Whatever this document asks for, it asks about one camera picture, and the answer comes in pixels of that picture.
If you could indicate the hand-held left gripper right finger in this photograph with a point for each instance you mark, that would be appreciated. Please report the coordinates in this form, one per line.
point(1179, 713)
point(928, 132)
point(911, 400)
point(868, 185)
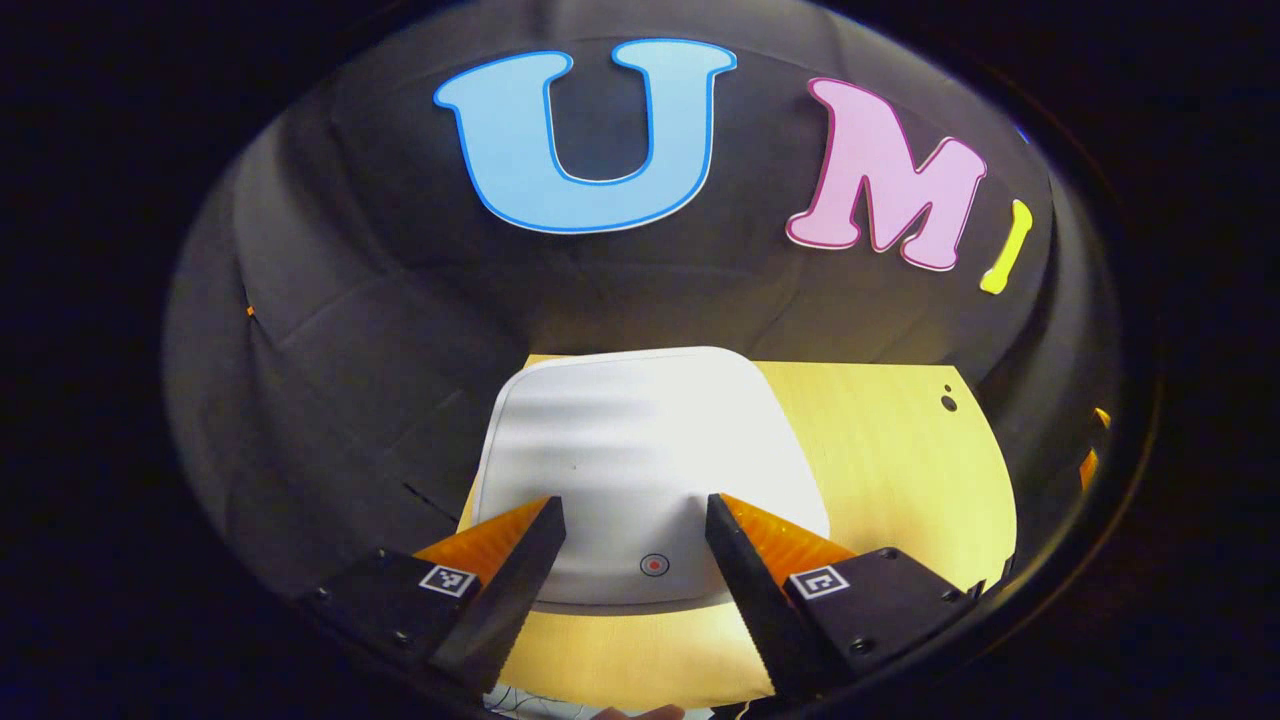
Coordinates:
point(760, 600)

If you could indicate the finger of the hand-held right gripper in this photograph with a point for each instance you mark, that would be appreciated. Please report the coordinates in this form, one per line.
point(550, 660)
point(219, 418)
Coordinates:
point(1088, 468)

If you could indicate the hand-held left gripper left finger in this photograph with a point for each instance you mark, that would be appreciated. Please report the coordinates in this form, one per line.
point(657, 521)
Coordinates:
point(505, 600)

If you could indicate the white desktop garbage bin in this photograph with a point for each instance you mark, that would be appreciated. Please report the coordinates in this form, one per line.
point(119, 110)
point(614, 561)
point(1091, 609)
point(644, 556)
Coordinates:
point(630, 440)

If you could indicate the wooden desktop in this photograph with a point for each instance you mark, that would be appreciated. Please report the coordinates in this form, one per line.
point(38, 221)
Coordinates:
point(880, 480)

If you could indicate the black backdrop cloth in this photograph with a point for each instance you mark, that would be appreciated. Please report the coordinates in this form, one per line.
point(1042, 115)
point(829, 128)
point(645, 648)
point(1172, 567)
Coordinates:
point(350, 300)

